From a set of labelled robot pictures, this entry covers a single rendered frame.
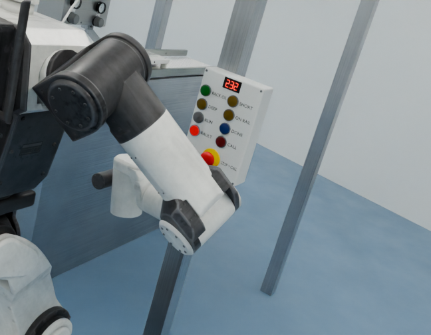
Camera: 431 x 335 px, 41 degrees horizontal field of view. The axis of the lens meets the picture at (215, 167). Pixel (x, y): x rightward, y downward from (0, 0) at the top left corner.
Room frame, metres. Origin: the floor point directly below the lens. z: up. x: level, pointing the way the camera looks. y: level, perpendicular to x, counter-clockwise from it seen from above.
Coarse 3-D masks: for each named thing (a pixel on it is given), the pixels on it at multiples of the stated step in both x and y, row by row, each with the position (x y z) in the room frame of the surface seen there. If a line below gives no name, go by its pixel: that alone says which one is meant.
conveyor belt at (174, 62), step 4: (172, 60) 2.90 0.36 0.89; (176, 60) 2.93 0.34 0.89; (180, 60) 2.97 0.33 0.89; (184, 60) 3.00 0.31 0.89; (188, 60) 3.03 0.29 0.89; (192, 60) 3.07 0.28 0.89; (196, 60) 3.10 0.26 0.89; (156, 64) 2.68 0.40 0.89; (168, 64) 2.77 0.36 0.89; (172, 64) 2.80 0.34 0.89; (176, 64) 2.83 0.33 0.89; (180, 64) 2.86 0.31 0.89; (184, 64) 2.89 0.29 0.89; (188, 64) 2.92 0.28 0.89; (192, 64) 2.95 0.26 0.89; (196, 64) 2.99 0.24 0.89; (200, 64) 3.02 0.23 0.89; (204, 64) 3.05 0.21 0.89; (160, 76) 2.47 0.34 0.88; (164, 76) 2.50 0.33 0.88; (168, 76) 2.53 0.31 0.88; (172, 76) 2.56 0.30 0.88
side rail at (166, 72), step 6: (198, 66) 2.74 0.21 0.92; (204, 66) 2.79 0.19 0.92; (210, 66) 2.84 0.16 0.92; (216, 66) 2.88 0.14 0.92; (156, 72) 2.40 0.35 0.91; (162, 72) 2.44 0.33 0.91; (168, 72) 2.48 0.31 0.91; (174, 72) 2.53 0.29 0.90; (180, 72) 2.58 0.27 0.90; (186, 72) 2.62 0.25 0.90; (192, 72) 2.67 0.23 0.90; (198, 72) 2.73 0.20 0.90
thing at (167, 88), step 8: (152, 80) 2.39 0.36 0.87; (160, 80) 2.44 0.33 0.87; (168, 80) 2.50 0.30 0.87; (176, 80) 2.57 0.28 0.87; (184, 80) 2.63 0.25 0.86; (192, 80) 2.70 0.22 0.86; (200, 80) 2.77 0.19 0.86; (152, 88) 2.40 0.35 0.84; (160, 88) 2.46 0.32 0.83; (168, 88) 2.52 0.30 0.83; (176, 88) 2.58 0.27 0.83; (184, 88) 2.65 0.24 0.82; (192, 88) 2.72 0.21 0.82; (160, 96) 2.47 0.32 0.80; (168, 96) 2.53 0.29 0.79; (176, 96) 2.60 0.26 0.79; (184, 96) 2.66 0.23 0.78
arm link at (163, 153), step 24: (168, 120) 0.84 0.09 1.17; (120, 144) 0.83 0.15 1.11; (144, 144) 0.81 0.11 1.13; (168, 144) 0.82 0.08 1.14; (144, 168) 0.83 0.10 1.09; (168, 168) 0.82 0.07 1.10; (192, 168) 0.83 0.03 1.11; (216, 168) 0.87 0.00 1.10; (168, 192) 0.83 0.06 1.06; (192, 192) 0.83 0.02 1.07; (216, 192) 0.85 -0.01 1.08; (168, 216) 0.82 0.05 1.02; (192, 216) 0.83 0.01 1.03; (168, 240) 0.88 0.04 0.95; (192, 240) 0.82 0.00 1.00
